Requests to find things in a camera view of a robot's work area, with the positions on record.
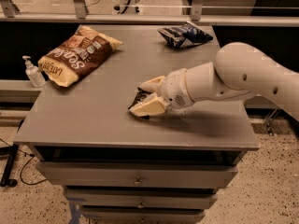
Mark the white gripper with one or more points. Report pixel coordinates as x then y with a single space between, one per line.
173 89

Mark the black rxbar chocolate bar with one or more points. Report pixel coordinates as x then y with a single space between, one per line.
140 96

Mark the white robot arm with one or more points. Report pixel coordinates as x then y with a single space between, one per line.
238 72

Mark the blue chip bag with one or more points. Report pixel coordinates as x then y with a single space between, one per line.
184 36

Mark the brown and yellow chip bag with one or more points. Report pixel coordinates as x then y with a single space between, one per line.
78 56

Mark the grey drawer cabinet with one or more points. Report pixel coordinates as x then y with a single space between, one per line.
89 122

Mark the metal window railing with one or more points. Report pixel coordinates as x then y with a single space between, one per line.
204 12

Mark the top grey drawer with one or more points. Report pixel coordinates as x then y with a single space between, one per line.
137 175

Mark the grey drawer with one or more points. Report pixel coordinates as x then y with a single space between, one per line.
140 198
137 175
142 215

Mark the white pump sanitizer bottle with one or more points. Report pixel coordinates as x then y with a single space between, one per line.
33 73

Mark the middle grey drawer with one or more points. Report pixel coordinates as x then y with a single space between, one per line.
140 198

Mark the bottom grey drawer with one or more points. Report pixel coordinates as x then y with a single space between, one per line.
142 215

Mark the black stand leg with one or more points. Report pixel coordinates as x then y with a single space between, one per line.
10 154

